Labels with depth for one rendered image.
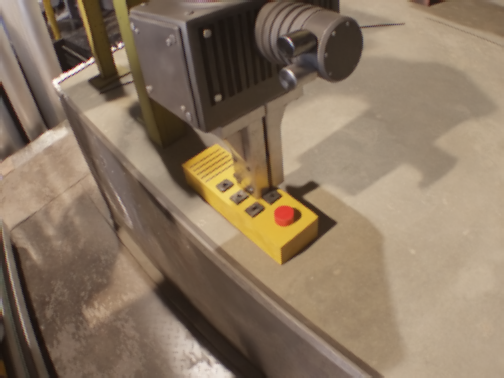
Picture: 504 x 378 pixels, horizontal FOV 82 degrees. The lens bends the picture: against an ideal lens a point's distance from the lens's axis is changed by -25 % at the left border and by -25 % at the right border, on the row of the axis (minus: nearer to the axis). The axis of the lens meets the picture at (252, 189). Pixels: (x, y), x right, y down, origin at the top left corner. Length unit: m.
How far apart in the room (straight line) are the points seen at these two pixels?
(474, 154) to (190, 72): 0.63
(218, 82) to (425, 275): 0.40
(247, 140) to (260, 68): 0.13
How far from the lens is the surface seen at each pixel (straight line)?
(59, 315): 1.56
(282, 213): 0.53
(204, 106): 0.36
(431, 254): 0.59
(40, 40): 2.64
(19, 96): 2.70
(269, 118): 0.49
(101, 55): 1.16
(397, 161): 0.72
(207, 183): 0.60
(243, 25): 0.36
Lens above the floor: 1.17
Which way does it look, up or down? 45 degrees down
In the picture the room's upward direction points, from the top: 8 degrees counter-clockwise
